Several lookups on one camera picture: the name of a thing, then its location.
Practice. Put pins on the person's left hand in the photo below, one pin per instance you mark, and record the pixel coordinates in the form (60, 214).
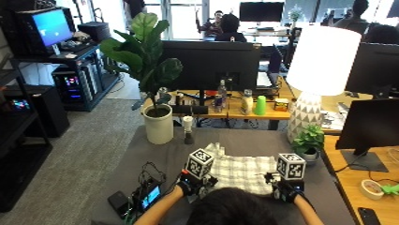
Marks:
(191, 187)

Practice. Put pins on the person's right hand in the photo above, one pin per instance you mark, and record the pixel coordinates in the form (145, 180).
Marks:
(287, 191)

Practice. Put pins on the white grey plaid cloth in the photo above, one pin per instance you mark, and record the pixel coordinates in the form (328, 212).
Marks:
(242, 172)

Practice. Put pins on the white marker cube on right glove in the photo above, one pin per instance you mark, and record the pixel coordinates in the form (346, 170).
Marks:
(290, 166)

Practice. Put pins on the white marker cube on glove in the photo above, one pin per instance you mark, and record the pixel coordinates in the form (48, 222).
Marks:
(199, 163)
(290, 166)

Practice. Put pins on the white marker cube on left glove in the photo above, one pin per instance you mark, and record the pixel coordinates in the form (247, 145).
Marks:
(199, 163)

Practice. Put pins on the black device with lit screen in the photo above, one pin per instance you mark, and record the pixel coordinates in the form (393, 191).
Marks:
(150, 197)

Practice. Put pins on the small green potted plant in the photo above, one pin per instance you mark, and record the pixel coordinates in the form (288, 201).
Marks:
(308, 140)

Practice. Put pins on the white and black grinder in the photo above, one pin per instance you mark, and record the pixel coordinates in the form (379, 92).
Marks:
(187, 129)

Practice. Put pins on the long wooden desk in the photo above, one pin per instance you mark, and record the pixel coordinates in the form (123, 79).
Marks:
(270, 114)

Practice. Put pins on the white grey patterned lamp base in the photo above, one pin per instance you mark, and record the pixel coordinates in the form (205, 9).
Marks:
(304, 117)

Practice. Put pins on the white round plant pot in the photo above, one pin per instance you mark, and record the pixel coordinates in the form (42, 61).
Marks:
(158, 128)

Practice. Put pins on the black power bank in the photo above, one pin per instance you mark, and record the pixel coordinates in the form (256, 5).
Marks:
(118, 203)

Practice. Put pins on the green plastic cup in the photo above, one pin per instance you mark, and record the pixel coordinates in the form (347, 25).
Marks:
(260, 105)

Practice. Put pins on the yellow box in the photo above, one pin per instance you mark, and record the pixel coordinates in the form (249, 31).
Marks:
(280, 104)

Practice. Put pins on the wooden side desk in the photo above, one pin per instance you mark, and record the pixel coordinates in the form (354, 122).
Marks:
(366, 203)

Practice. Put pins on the beige tape roll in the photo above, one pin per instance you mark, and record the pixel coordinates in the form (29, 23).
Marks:
(371, 189)

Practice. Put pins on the black smartphone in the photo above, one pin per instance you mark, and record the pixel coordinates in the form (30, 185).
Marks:
(368, 216)

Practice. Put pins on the green toy figure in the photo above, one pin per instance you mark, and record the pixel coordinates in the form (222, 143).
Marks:
(389, 189)

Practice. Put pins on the black monitor with square base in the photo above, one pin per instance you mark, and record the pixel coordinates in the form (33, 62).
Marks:
(370, 125)

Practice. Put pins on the clear bottle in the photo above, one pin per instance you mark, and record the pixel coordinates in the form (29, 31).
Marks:
(222, 92)

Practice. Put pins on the open laptop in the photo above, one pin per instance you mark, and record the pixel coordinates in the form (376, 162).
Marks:
(267, 75)

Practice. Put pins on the black monitor on stand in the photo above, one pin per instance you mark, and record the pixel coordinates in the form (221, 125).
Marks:
(209, 64)

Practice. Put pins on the white lamp shade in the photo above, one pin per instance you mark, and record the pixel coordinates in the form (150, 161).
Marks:
(323, 61)

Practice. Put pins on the large black monitor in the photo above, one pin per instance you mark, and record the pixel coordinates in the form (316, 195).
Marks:
(374, 68)

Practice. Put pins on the large-leaf green plant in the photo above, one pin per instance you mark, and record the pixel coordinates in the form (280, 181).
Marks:
(143, 53)

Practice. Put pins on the black cabinet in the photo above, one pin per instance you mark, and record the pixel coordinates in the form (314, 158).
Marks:
(48, 111)

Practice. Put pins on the computer tower with coloured lights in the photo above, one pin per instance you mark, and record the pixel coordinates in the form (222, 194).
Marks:
(70, 85)

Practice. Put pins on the black shelf rack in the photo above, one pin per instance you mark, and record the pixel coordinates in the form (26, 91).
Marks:
(20, 156)

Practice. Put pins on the black equipment cart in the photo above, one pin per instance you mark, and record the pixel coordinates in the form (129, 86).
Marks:
(78, 59)

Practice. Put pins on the black office monitor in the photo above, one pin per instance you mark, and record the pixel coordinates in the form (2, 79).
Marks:
(262, 12)

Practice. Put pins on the black box case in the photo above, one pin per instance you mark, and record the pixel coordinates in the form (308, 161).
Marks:
(94, 31)

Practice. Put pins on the monitor with blue screen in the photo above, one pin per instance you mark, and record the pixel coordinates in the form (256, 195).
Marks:
(49, 28)

